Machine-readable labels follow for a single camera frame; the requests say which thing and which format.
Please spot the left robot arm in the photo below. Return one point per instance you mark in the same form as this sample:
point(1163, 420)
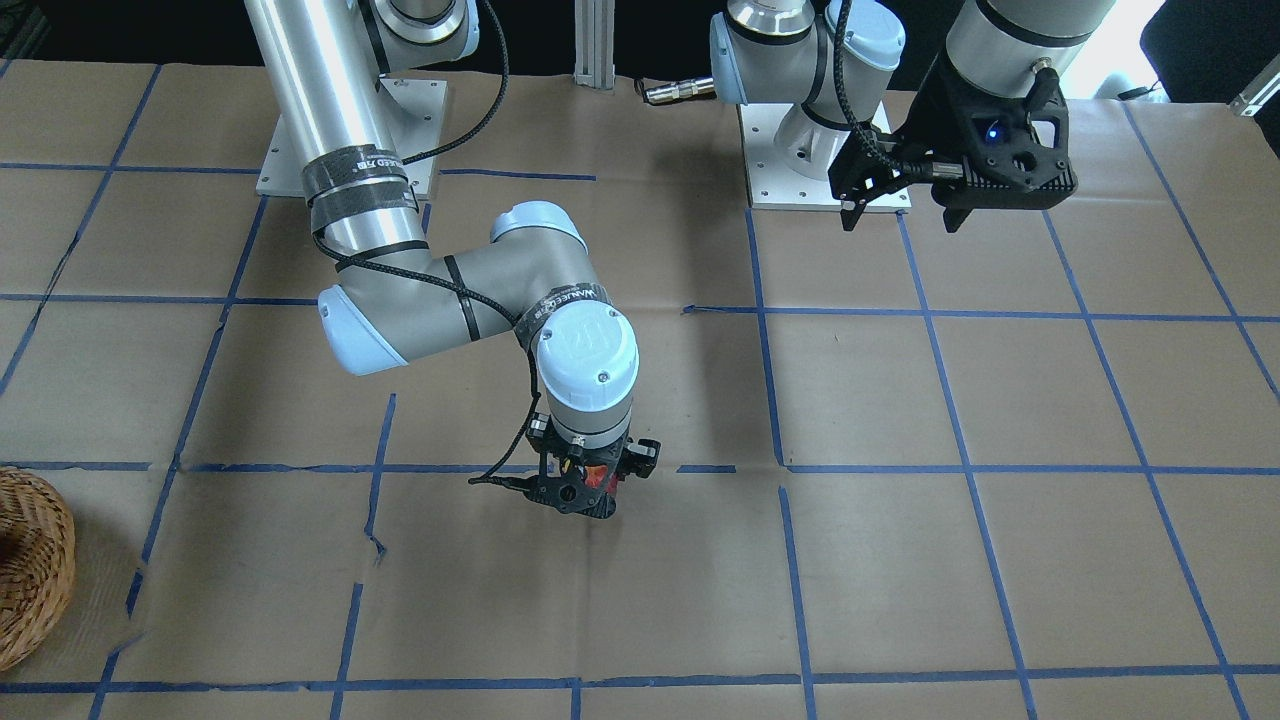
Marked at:
point(837, 62)

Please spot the brown paper table cover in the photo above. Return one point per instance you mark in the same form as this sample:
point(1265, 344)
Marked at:
point(1028, 469)

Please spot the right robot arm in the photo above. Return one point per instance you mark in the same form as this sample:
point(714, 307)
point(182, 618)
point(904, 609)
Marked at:
point(395, 301)

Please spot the aluminium frame post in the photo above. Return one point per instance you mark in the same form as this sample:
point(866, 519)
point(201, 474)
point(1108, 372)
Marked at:
point(593, 32)

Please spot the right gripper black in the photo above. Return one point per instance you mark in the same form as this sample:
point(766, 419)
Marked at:
point(645, 457)

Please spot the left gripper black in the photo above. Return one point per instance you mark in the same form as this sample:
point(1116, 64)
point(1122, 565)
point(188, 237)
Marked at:
point(935, 112)

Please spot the wicker basket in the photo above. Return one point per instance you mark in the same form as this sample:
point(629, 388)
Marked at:
point(38, 562)

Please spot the red yellow apple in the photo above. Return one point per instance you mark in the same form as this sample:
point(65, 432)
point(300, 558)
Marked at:
point(599, 479)

